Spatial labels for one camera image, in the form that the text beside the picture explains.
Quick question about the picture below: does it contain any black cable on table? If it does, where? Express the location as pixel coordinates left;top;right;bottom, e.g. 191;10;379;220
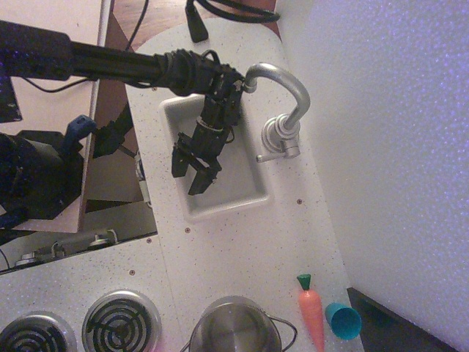
20;0;150;94

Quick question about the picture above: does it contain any left stove burner coil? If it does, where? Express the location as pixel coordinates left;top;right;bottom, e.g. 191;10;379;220
1;311;78;351

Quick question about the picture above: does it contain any orange toy carrot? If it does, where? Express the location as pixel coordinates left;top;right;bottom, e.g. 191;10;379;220
296;274;325;352

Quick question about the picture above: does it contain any right stove burner coil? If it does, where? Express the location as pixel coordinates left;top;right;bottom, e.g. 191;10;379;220
81;290;163;352

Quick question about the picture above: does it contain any stainless steel pot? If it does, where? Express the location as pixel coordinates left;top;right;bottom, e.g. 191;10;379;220
182;296;298;352

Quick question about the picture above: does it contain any white toy sink basin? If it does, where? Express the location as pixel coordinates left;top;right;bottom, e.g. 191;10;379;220
158;95;270;222

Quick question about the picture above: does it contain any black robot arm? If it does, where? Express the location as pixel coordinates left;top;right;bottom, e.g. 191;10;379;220
1;21;245;196

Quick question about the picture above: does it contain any black strap with cable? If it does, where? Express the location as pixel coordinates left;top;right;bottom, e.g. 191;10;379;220
185;0;282;43

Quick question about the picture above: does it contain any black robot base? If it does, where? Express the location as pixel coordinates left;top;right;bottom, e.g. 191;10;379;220
1;115;133;244

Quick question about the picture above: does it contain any teal plastic cup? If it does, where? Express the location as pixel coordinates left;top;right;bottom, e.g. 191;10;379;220
325;302;362;340

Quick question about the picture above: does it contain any stove burner coil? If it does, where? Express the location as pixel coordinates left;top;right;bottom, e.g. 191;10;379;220
1;311;78;351
81;290;163;352

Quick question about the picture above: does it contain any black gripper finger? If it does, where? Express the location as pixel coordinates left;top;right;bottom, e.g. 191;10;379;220
188;167;216;196
171;141;192;178

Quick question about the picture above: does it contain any silver curved faucet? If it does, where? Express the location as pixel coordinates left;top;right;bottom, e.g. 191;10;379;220
243;62;311;164

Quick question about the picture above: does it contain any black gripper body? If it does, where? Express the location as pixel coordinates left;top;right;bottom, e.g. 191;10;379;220
177;65;244;171

